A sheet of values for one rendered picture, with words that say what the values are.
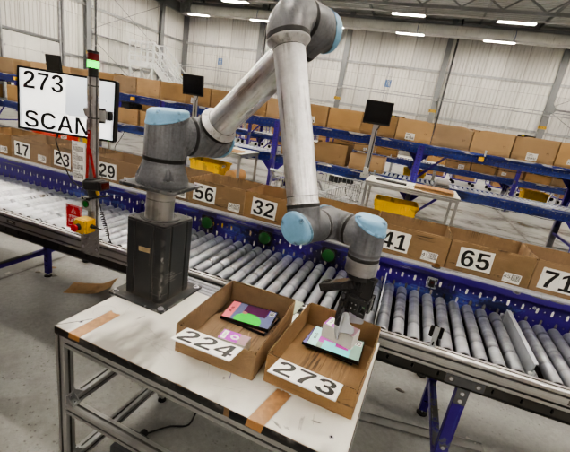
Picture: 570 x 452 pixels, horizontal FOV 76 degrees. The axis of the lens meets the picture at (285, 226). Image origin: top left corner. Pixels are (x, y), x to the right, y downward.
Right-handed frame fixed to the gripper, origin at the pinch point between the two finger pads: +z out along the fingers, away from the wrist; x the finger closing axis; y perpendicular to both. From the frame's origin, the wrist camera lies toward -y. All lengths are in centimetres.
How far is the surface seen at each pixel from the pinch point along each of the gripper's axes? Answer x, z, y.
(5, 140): 26, -9, -299
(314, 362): 2.3, 17.0, -7.0
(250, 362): -18.3, 11.9, -18.5
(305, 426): -21.2, 18.2, 3.7
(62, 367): -43, 33, -78
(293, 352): 2.2, 17.2, -15.2
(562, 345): 96, 19, 68
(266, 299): 15.8, 11.4, -38.0
